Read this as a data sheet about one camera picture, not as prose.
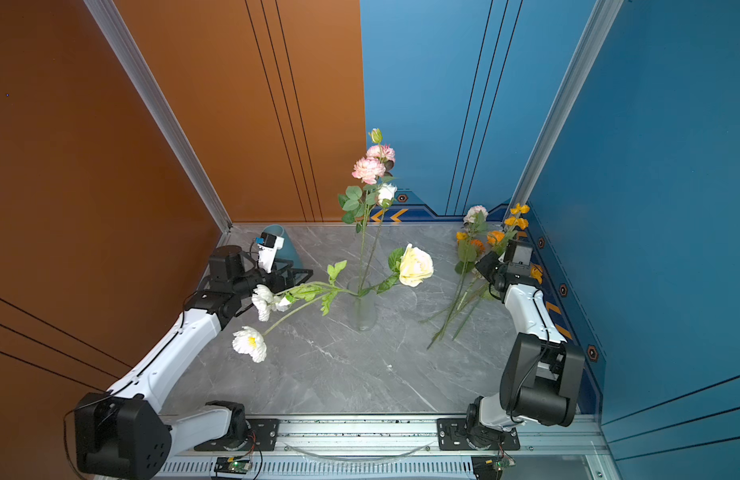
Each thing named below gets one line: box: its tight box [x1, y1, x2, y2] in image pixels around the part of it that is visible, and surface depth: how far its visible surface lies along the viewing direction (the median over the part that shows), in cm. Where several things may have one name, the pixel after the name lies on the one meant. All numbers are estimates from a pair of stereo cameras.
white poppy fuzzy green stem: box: [232, 261, 359, 364], surface depth 56 cm
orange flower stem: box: [426, 231, 517, 349], surface depth 104 cm
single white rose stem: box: [359, 183, 397, 291], surface depth 73 cm
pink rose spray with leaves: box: [338, 128, 396, 294], surface depth 71 cm
